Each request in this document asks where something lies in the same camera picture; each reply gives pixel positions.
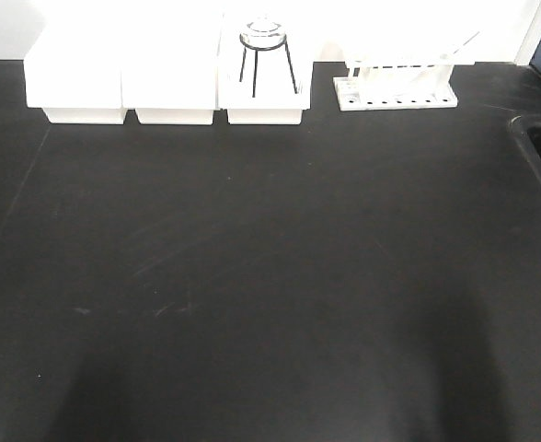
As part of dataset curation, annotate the right white storage bin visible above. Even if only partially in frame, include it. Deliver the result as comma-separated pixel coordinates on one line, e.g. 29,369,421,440
217,17,314,125

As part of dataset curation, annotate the white storage bin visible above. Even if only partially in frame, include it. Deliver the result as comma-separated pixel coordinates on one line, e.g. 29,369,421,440
23,27,127,125
217,17,314,125
121,23,220,125

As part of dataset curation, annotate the middle white storage bin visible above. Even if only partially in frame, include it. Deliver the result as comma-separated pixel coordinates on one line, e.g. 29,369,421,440
121,23,220,125

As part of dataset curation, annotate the clear glass flask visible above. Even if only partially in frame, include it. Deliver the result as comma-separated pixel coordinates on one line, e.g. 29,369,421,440
239,17,286,50

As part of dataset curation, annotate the white test tube rack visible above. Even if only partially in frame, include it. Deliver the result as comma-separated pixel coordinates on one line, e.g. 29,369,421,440
333,61,458,111

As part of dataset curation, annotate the clear glass pipette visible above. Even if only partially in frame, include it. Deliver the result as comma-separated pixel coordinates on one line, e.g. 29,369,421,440
430,30,480,65

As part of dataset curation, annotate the left white storage bin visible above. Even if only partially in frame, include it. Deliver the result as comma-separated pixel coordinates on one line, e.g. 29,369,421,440
23,27,127,125

